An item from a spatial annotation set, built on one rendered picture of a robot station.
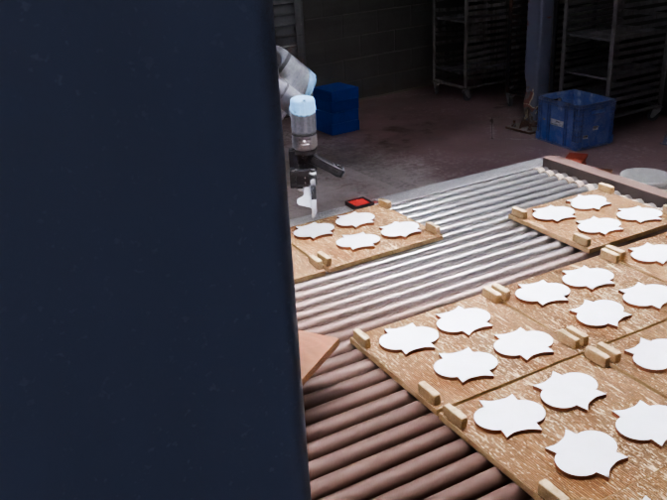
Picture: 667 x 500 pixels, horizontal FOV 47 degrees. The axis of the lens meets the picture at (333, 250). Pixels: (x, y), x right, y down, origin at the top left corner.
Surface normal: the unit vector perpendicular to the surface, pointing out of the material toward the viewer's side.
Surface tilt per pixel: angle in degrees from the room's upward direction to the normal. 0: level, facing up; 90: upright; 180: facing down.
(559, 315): 0
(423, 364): 0
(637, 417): 0
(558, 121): 90
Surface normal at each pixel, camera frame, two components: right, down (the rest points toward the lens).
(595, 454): -0.05, -0.91
